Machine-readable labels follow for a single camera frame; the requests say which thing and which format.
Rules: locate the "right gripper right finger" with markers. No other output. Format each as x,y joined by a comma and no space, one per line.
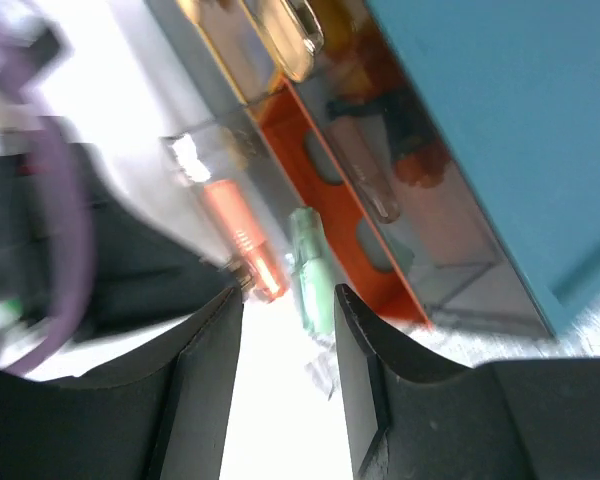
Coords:
399,424

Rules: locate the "pastel green highlighter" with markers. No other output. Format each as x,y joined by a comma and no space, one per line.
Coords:
314,270

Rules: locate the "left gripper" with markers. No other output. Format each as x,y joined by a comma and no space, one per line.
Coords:
81,240

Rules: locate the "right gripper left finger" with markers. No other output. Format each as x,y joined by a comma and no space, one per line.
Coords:
157,412

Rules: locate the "pastel orange highlighter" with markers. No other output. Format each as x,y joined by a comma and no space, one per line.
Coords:
237,220

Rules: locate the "teal drawer organizer box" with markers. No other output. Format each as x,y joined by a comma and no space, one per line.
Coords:
452,148

